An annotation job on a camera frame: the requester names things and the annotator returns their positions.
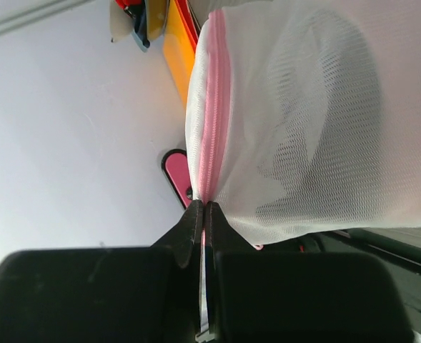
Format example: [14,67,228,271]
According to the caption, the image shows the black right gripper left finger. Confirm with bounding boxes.
[0,201,204,342]

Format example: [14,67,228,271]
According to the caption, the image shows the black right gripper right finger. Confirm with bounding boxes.
[204,202,414,342]

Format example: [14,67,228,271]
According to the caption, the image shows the white mesh laundry bag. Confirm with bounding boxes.
[185,1,421,245]

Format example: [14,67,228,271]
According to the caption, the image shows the teal plastic laundry basket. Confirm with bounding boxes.
[130,1,150,52]

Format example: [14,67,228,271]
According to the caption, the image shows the black case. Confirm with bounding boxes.
[161,149,193,209]

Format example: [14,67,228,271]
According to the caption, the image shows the bright red garment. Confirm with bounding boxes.
[115,0,142,9]

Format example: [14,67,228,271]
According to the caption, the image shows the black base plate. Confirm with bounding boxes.
[302,229,421,315]

